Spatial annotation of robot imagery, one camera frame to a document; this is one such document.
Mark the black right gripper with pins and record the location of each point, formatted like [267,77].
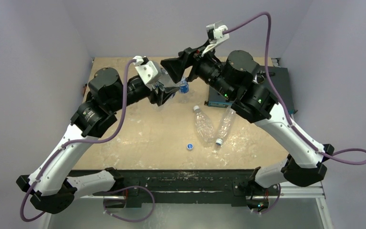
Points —
[188,63]

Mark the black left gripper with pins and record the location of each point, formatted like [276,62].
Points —
[161,95]

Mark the green label water bottle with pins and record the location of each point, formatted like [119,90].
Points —
[165,81]

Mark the clear bottle white cap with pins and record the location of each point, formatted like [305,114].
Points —
[203,126]

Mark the blue white bottle cap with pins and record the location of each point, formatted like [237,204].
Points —
[189,146]

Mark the blue label Pocari bottle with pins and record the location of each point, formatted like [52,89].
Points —
[184,86]

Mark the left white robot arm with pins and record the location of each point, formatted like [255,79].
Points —
[50,188]

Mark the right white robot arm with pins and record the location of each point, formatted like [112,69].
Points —
[234,80]

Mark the clear bottle blue cap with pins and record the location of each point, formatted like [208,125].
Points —
[225,126]

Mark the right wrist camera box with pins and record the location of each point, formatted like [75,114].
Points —
[216,36]

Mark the dark network switch box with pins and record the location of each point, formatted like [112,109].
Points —
[279,77]

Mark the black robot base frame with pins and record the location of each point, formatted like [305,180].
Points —
[234,187]

